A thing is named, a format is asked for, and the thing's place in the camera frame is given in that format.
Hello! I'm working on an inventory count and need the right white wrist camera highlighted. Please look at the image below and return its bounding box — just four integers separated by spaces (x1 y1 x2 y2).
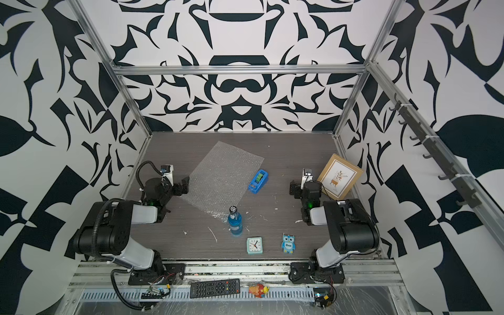
301 168 313 189

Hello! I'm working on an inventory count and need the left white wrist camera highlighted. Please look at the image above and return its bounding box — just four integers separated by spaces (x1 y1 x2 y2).
160 165 174 186

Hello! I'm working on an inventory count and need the wooden framed picture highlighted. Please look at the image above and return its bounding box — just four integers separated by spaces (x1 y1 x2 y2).
317 154 363 200

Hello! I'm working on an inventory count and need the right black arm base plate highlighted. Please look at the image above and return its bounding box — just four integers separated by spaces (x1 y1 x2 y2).
288 262 345 284

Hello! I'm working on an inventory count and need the small circuit board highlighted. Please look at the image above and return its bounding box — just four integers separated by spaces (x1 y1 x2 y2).
314 287 337 309
140 286 171 299

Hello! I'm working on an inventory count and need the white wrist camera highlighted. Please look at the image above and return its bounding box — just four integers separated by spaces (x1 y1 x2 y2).
160 165 174 186
301 168 313 189

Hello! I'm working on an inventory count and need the small teal alarm clock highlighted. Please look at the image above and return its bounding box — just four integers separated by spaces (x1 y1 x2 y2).
246 236 263 255

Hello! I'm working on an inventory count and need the blue tape dispenser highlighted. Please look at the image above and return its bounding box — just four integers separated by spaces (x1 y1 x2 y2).
248 169 269 194

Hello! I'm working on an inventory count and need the black remote control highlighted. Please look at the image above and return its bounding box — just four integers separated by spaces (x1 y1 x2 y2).
190 279 241 299

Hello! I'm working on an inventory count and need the right small circuit board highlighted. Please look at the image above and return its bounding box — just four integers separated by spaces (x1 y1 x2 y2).
314 287 337 309

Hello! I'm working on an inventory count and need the clear bubble wrap sheet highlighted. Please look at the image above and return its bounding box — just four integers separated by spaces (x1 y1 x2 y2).
182 141 264 223

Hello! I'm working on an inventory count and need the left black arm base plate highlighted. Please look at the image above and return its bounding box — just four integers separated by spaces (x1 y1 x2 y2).
128 263 186 286

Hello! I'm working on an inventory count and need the left small circuit board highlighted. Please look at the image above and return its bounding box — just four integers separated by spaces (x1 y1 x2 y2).
140 286 171 299

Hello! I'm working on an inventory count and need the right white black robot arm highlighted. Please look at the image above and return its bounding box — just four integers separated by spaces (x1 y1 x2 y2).
289 181 381 275

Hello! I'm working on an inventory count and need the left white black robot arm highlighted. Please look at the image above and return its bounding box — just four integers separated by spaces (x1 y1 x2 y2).
72 161 190 285

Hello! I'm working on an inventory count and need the blue liquid glass bottle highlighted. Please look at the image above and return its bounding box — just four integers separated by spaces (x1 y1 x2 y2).
228 206 243 236

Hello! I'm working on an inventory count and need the red yellow toy figure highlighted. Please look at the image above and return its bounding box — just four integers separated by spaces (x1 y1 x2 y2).
248 283 270 298

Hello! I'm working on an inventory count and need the blue owl figurine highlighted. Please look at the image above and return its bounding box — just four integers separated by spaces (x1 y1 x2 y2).
282 234 296 254

